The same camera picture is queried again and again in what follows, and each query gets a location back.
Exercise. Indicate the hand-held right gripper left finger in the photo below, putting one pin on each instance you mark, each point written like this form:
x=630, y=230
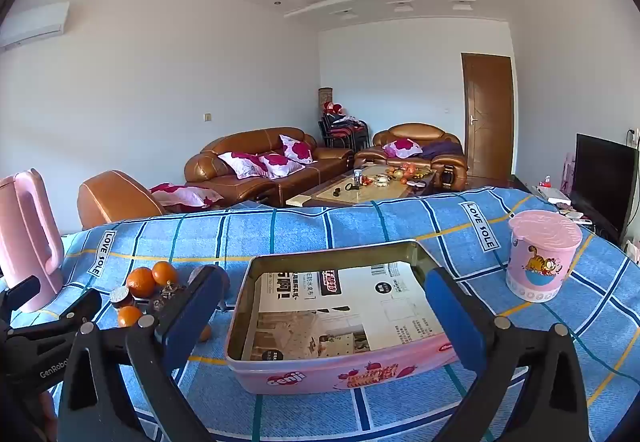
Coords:
x=187, y=322

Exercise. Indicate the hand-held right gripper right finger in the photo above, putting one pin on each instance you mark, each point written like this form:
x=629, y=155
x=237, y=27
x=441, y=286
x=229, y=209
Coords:
x=455, y=317

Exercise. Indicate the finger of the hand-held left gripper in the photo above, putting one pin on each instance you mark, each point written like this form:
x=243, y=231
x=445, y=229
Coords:
x=60, y=314
x=20, y=292

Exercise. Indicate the small yellow-brown fruit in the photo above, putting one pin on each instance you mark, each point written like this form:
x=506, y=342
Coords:
x=204, y=333

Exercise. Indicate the purple passion fruit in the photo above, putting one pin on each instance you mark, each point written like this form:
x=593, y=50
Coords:
x=196, y=273

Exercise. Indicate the orange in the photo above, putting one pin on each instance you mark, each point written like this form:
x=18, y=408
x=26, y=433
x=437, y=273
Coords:
x=129, y=316
x=140, y=281
x=164, y=273

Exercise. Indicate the pink tin box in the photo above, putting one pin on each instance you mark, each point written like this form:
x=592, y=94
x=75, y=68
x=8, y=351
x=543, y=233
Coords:
x=300, y=377

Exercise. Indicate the person's left hand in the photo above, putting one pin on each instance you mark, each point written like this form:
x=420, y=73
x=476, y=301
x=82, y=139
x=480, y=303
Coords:
x=42, y=419

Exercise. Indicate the pink electric kettle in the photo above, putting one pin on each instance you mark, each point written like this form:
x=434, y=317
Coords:
x=20, y=242

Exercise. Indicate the pink cartoon cat cup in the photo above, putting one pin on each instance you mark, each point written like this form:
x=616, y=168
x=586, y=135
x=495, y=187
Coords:
x=542, y=267

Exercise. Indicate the printed paper liner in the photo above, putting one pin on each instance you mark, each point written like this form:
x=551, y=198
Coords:
x=350, y=312

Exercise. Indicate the pink floral pillow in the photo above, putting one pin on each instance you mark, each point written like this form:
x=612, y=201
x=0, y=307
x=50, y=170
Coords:
x=185, y=194
x=402, y=148
x=240, y=164
x=280, y=164
x=297, y=149

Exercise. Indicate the blue checked tablecloth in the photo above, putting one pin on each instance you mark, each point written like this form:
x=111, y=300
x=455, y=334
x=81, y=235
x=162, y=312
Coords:
x=350, y=232

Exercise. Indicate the orange and red snack heap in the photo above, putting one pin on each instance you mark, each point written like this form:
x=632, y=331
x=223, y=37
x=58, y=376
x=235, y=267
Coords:
x=407, y=171

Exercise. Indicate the flat white box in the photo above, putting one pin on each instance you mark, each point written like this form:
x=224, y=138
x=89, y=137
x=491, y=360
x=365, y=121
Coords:
x=552, y=194

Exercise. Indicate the glass-topped coffee table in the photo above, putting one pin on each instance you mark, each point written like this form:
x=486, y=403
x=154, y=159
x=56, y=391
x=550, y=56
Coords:
x=345, y=194

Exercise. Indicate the purple blanket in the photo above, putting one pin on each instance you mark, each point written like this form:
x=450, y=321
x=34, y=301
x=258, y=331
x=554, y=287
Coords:
x=442, y=149

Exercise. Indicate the metal drink can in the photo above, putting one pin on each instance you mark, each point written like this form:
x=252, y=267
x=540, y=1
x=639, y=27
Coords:
x=358, y=177

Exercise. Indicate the pink gift bag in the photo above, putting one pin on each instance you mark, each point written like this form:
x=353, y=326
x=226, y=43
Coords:
x=568, y=172

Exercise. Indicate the long brown leather sofa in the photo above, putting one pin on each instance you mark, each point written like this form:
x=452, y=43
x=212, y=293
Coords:
x=240, y=142

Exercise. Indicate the wide brown leather armchair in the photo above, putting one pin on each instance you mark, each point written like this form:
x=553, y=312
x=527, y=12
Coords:
x=415, y=131

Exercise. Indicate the brown wooden door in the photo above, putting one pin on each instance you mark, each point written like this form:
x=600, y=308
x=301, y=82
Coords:
x=487, y=122

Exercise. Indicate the black television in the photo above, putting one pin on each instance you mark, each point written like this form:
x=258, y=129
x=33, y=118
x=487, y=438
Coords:
x=600, y=182

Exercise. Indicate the stack of dark chairs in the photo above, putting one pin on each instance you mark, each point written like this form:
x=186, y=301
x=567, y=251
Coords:
x=340, y=134

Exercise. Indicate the red plush toy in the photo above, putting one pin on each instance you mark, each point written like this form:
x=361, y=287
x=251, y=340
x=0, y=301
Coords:
x=332, y=107

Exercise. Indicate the tall patterned cylinder vase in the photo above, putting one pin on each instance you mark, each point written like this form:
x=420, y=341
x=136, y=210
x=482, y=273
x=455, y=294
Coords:
x=325, y=94

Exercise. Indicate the square ceiling light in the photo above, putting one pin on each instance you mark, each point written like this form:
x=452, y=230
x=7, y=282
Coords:
x=402, y=7
x=462, y=3

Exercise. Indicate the white wall air conditioner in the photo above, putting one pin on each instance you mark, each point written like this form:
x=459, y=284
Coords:
x=35, y=27

